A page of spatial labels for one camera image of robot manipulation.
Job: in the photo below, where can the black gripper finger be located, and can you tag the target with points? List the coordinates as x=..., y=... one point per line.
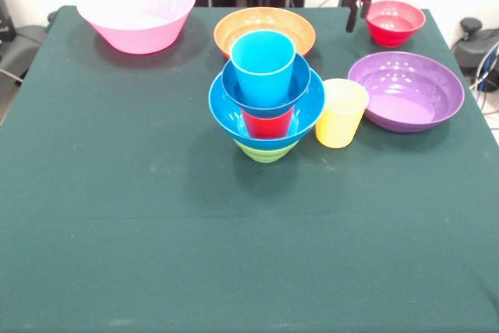
x=351, y=17
x=365, y=9

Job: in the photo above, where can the orange bowl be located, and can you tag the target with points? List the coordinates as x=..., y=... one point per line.
x=265, y=21

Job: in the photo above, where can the yellow cup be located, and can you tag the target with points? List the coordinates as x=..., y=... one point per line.
x=343, y=126

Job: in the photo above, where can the large light blue bowl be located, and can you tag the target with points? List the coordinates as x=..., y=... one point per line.
x=226, y=118

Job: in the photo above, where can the red cup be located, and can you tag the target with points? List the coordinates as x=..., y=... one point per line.
x=269, y=126

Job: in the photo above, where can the dark green tablecloth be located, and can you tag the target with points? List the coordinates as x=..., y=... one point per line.
x=156, y=231

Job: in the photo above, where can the purple bowl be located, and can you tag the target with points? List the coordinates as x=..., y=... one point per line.
x=405, y=91

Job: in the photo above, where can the small dark blue bowl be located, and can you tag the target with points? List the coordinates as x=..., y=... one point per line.
x=230, y=87

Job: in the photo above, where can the small crimson bowl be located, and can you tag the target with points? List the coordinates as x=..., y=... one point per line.
x=395, y=29

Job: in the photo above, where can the green bowl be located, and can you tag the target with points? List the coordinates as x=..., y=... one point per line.
x=265, y=153

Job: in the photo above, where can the light blue cup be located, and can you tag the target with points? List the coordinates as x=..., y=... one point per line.
x=263, y=75

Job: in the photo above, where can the large pink bowl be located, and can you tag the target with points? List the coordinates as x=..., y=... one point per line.
x=136, y=32

